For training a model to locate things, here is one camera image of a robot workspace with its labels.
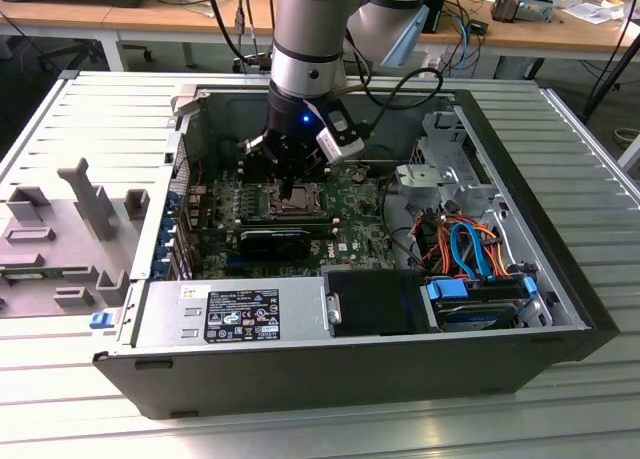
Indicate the green RAM stick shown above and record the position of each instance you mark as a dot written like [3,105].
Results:
[285,225]
[30,275]

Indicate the silver drive cage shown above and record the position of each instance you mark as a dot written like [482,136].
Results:
[470,194]

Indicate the blue plastic clip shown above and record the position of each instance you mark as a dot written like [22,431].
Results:
[101,320]

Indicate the metal heat sink cooler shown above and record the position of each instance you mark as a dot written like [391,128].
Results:
[505,6]

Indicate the black PC case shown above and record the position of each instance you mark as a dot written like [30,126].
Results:
[300,379]

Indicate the grey desktop device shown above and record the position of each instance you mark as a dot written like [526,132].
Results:
[537,9]

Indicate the wooden desk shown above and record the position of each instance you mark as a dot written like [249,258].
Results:
[175,21]

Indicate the white paper sheets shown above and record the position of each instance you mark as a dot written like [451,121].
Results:
[590,11]

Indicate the black case fan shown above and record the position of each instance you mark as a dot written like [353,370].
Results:
[229,151]

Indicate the green motherboard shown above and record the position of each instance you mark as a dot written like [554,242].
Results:
[360,219]

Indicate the grey parts rack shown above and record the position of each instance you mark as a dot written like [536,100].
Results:
[75,239]

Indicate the hard disk drive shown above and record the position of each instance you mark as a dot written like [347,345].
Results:
[475,315]

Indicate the white power strip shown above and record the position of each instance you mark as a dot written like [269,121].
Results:
[430,64]

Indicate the pale blue teach pendant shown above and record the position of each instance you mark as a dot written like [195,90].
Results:
[407,44]

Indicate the silver power supply unit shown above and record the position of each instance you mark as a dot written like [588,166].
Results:
[165,309]

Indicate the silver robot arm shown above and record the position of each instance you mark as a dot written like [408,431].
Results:
[307,29]

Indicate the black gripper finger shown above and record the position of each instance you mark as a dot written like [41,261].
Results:
[270,154]
[312,164]

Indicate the small black adapter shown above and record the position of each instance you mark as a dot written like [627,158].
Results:
[477,27]

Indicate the blue disk carrier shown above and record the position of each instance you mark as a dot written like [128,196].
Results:
[447,289]

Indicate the black graphics card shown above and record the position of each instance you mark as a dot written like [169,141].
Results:
[272,246]

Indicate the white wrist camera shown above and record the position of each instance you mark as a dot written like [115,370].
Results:
[332,146]

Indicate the CPU socket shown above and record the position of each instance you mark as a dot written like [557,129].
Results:
[273,210]

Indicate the silver green CPU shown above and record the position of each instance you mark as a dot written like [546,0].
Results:
[301,201]

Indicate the silver round bracket plate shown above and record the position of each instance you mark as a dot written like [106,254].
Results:
[422,175]

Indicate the blue expansion card latch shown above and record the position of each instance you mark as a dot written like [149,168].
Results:
[170,224]

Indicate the black upright box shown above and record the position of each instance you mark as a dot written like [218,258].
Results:
[436,9]

